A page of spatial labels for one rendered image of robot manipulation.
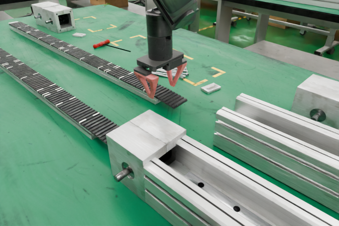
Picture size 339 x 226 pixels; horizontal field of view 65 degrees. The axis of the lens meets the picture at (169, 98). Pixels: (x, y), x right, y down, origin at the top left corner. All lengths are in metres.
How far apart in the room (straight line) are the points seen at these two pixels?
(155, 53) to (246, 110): 0.23
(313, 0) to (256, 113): 1.47
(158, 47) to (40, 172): 0.34
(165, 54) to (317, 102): 0.34
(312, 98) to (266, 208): 0.30
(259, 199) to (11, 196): 0.40
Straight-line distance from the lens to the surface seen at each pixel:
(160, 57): 0.61
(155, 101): 0.68
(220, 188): 0.43
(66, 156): 0.57
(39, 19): 1.46
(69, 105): 0.66
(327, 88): 0.66
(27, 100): 0.80
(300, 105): 0.65
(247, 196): 0.41
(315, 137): 0.54
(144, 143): 0.42
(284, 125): 0.55
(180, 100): 0.65
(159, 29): 0.59
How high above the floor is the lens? 1.15
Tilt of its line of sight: 32 degrees down
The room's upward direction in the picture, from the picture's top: straight up
